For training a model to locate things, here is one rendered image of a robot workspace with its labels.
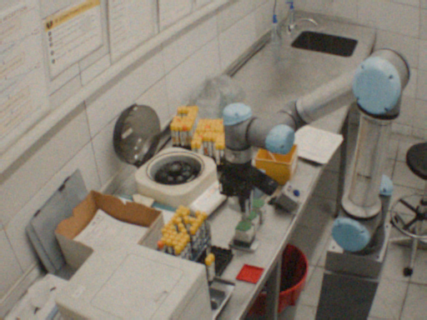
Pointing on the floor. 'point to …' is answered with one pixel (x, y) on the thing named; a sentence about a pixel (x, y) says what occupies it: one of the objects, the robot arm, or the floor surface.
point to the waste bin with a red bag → (289, 287)
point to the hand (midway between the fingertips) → (248, 215)
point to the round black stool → (416, 164)
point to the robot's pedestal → (347, 294)
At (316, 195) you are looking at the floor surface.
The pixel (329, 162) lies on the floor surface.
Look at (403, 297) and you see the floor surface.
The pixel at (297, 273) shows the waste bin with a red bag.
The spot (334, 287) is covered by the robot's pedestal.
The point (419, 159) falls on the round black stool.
